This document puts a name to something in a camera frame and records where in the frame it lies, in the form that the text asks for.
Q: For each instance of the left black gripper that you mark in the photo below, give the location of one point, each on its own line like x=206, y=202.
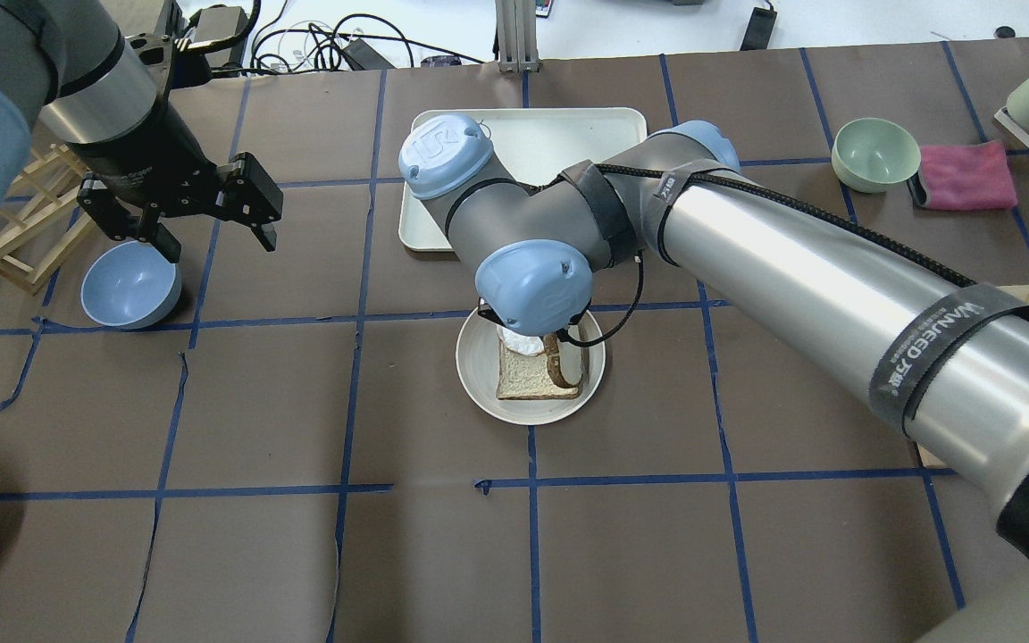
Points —
x=144, y=154

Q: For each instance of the blue bowl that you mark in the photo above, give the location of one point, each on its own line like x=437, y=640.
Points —
x=130, y=287

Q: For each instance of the cream bear tray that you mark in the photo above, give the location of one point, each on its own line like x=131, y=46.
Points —
x=534, y=143

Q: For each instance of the wooden dish rack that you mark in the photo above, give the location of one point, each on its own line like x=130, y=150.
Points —
x=40, y=223

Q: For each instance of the black power adapter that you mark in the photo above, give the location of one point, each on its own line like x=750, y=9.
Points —
x=760, y=28

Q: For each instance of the white round plate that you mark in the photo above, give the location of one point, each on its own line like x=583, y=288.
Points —
x=476, y=356

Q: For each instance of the bread slice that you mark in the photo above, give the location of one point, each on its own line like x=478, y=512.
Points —
x=525, y=378
x=565, y=362

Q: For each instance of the aluminium frame post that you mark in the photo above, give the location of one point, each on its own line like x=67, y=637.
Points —
x=517, y=36

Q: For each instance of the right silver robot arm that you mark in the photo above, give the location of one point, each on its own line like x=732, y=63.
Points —
x=938, y=357

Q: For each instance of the pink cloth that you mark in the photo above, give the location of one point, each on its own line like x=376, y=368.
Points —
x=963, y=178

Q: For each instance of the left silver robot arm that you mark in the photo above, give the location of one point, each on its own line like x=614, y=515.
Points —
x=106, y=96

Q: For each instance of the fried egg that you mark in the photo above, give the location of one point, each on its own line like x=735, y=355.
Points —
x=520, y=344

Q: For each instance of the light green bowl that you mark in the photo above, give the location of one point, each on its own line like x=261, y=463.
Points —
x=872, y=156

